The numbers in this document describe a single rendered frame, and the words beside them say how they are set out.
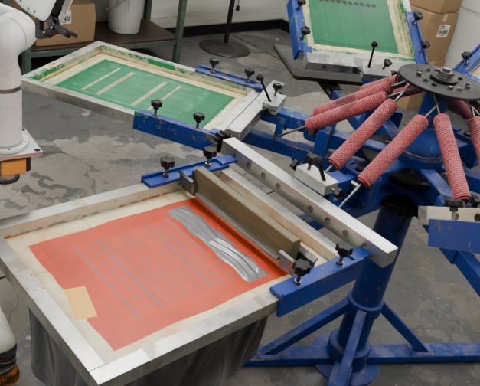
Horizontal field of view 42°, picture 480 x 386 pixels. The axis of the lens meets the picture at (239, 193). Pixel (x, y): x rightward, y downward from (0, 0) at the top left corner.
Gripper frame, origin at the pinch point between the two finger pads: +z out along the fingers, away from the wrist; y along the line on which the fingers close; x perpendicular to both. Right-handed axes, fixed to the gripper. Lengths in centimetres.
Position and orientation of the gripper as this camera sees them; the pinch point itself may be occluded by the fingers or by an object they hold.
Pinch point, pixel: (79, 10)
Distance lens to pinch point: 129.8
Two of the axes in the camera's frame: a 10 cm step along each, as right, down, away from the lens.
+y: -4.5, 8.8, 1.4
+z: 7.8, 4.6, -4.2
